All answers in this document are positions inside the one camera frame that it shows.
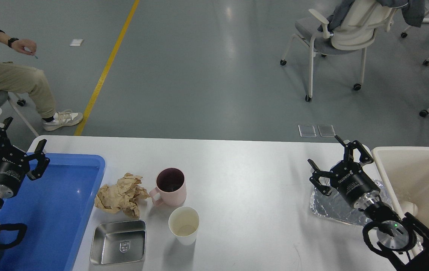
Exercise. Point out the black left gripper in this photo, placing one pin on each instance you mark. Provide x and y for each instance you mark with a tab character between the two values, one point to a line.
14	165

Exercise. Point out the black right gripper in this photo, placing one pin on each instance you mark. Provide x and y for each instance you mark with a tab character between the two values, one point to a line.
351	181

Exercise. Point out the square stainless steel tray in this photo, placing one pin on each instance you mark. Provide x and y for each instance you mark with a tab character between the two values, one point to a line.
119	243

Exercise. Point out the pink mug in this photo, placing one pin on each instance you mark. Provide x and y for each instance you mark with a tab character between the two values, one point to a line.
170	188

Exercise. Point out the aluminium foil tray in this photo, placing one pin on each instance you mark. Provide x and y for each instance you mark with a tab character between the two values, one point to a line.
335	207

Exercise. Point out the right floor outlet plate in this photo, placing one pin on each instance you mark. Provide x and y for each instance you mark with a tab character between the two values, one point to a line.
326	130

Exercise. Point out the floor outlet plate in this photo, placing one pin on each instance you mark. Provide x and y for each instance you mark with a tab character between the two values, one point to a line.
307	131
326	130

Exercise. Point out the left floor outlet plate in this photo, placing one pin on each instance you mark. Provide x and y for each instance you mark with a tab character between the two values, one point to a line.
307	131

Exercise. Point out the blue plastic tray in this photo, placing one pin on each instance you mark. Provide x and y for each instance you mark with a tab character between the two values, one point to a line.
56	209

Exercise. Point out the seated person in khaki trousers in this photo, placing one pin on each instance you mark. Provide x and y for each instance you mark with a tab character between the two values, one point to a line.
21	79

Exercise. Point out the beige plastic bin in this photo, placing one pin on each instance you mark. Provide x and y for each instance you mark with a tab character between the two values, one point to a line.
405	172

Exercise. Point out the crumpled brown paper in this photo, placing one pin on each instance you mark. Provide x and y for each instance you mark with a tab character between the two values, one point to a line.
124	196

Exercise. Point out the white grey office chair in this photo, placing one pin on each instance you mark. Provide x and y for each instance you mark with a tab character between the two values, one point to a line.
356	32

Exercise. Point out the white paper cup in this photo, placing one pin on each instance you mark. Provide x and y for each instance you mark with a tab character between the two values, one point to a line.
184	223

